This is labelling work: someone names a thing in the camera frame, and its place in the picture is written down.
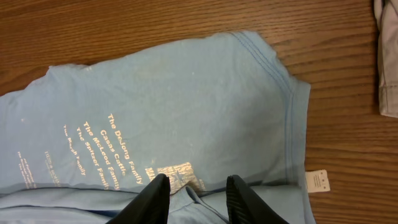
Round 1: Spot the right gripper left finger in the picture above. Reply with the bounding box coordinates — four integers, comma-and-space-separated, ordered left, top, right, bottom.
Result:
106, 174, 170, 224

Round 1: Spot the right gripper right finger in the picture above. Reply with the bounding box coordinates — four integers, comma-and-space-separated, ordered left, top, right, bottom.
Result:
226, 175, 288, 224

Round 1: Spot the beige folded garment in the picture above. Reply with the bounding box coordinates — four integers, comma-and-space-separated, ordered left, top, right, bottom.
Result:
373, 0, 397, 118

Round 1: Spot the light blue printed t-shirt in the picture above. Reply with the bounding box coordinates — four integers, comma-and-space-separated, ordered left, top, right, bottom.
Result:
1, 31, 315, 223

